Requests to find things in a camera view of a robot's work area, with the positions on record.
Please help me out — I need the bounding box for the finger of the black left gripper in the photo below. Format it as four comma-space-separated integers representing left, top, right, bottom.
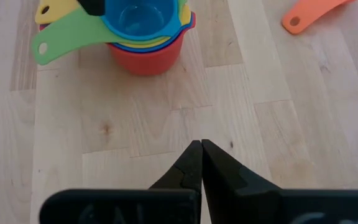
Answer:
77, 0, 106, 17

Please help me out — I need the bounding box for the red measuring cup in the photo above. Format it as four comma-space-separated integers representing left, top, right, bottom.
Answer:
38, 11, 197, 77

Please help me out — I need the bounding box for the green measuring cup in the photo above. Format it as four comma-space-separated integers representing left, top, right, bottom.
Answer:
30, 0, 188, 67

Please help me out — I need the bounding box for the orange measuring cup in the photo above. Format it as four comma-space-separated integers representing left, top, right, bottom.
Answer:
281, 0, 356, 35

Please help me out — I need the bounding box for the yellow measuring cup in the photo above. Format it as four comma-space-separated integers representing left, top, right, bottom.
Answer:
34, 0, 193, 50

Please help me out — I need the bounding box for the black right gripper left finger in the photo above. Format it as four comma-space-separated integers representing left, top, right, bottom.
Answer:
39, 139, 203, 224

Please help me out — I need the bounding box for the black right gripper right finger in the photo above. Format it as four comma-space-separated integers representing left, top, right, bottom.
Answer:
201, 139, 358, 224

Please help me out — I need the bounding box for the light blue measuring cup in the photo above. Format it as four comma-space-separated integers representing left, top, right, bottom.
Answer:
100, 0, 183, 42

